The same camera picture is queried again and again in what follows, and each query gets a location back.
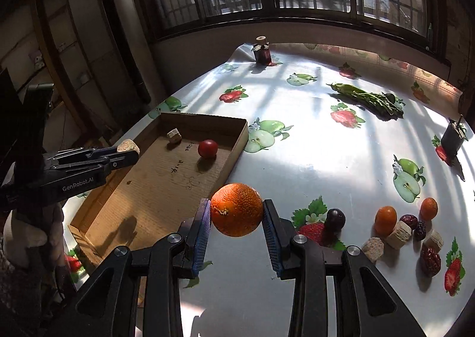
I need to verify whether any shallow cardboard box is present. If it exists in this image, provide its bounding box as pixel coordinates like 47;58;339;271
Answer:
68;112;249;274

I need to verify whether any large orange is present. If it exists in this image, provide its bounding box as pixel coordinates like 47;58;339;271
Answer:
210;183;264;237

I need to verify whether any green leafy vegetable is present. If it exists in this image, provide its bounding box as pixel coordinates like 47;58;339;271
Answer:
327;82;405;118

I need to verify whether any wooden cabinet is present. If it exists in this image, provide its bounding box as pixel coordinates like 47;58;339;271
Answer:
31;0;112;137

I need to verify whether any dark jar with cork lid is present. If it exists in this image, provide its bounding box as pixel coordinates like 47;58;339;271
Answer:
251;36;273;65

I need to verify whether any black pot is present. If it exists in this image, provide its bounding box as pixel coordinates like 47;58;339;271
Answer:
440;115;469;157

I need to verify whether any small orange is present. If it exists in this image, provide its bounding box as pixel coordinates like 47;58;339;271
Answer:
374;206;398;237
419;197;438;221

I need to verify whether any red cherry tomato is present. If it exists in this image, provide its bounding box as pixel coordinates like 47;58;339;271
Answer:
197;139;218;159

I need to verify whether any dark purple plum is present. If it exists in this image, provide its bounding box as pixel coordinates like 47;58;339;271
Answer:
324;208;346;231

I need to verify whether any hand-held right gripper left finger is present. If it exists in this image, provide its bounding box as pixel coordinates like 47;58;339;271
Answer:
48;198;212;337

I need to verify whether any fruit print tablecloth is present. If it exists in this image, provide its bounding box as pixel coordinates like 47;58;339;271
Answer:
61;42;475;337

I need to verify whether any person's left forearm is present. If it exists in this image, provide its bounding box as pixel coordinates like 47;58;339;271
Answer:
0;207;65;271

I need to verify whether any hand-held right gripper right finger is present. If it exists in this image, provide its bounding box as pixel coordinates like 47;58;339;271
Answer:
262;199;427;337

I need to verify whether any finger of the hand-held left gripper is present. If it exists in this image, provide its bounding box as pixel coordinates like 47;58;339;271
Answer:
45;147;121;161
50;153;141;178

